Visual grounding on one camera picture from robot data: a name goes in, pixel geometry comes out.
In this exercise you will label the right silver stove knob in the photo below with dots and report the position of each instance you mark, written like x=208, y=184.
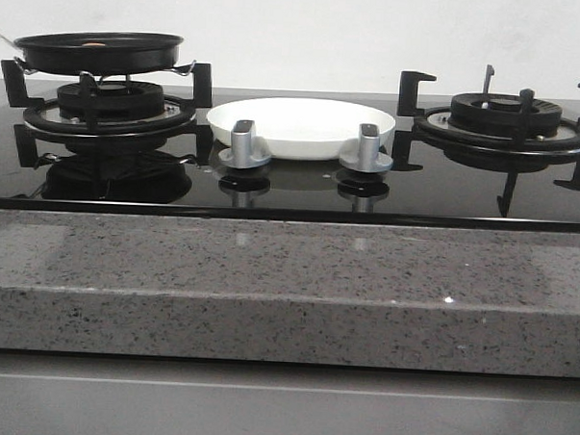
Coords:
x=363, y=154

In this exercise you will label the left black gas burner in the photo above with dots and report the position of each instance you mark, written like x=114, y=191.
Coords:
x=113, y=101

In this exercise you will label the black gas burner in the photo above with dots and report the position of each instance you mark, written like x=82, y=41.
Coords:
x=497, y=114
x=113, y=101

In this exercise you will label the silver stove knob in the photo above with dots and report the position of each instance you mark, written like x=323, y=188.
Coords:
x=247, y=150
x=363, y=154

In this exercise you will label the right black gas burner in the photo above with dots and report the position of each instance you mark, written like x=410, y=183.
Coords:
x=497, y=114

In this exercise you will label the white round plate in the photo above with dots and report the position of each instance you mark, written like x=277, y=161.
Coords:
x=298, y=128

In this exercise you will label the black glass gas hob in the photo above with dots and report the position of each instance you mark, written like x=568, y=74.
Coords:
x=428, y=186

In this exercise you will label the black frying pan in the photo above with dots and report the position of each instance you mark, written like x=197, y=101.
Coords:
x=135, y=52

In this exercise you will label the chrome wire pan trivet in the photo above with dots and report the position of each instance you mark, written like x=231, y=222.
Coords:
x=181, y=70

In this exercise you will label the left silver stove knob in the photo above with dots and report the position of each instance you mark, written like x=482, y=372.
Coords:
x=247, y=150

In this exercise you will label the right black pan support grate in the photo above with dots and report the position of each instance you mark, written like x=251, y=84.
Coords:
x=513, y=155

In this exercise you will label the left black pan support grate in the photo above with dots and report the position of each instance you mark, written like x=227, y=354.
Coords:
x=93, y=138

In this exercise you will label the black pan support grate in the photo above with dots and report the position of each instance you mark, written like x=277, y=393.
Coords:
x=513, y=155
x=93, y=138

